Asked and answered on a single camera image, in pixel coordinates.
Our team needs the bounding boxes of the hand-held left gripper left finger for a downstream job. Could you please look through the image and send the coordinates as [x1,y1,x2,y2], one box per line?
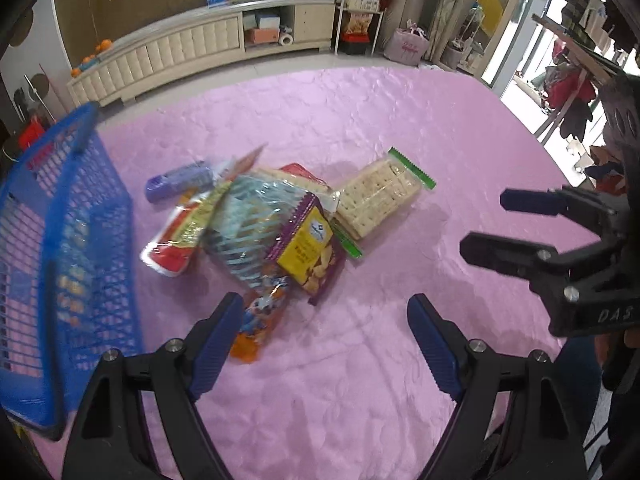
[61,292,244,480]

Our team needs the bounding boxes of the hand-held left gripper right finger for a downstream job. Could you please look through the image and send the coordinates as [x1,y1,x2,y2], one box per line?
[406,294,588,480]

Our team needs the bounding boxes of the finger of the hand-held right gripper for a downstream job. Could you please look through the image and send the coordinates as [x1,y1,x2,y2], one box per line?
[500,187,621,241]
[459,231,601,306]

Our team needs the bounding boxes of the orange cartoon snack packet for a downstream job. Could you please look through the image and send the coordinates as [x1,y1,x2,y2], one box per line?
[230,277,291,363]

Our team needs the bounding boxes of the red yellow snack packet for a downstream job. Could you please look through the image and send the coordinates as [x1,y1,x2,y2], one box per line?
[140,192,221,278]

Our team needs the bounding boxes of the purple nut packet yellow label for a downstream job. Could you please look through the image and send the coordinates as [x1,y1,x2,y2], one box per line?
[265,192,348,306]

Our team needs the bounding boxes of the light blue striped snack packet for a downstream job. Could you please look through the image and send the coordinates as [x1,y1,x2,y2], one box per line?
[202,172,321,291]

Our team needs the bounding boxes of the cracker packet green ends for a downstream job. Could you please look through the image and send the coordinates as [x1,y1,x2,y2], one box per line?
[332,146,437,261]

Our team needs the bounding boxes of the purple tube snack packet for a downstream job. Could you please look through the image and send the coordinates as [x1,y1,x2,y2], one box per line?
[145,161,213,204]

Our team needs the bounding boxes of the blue plastic basket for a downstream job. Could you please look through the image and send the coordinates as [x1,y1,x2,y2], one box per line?
[0,101,146,441]

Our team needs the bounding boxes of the cracker packet clear wrapper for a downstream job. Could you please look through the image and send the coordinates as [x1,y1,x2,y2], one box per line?
[247,166,337,213]

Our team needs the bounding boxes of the silver red snack packet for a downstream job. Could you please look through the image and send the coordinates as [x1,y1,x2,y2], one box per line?
[215,144,269,196]

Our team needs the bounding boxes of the small red snack packet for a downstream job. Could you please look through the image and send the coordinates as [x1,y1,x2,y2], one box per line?
[279,162,328,188]

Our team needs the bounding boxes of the person's leg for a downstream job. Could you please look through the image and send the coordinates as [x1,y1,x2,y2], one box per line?
[550,337,608,461]

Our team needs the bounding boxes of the clothes drying rack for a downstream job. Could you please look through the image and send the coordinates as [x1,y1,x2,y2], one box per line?
[531,0,640,181]

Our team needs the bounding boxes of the pink tablecloth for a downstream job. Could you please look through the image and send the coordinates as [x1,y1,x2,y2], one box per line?
[30,66,603,480]

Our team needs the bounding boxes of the pink bag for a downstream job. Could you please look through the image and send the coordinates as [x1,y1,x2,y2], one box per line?
[384,27,430,65]

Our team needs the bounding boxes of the patterned curtain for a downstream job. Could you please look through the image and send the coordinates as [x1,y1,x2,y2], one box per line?
[430,0,488,68]

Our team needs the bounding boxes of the printed snack bag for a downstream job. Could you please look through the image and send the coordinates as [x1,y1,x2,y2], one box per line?
[347,11,376,36]

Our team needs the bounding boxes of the white metal rack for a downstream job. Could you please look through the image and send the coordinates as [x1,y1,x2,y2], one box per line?
[324,0,396,56]

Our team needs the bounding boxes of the red bucket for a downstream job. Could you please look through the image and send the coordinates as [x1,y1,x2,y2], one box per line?
[20,115,47,150]

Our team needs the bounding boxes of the cream low cabinet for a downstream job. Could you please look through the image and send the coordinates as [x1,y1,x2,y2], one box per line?
[66,0,337,107]

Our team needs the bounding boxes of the orange box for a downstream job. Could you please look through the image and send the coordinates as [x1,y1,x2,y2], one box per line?
[245,27,280,45]

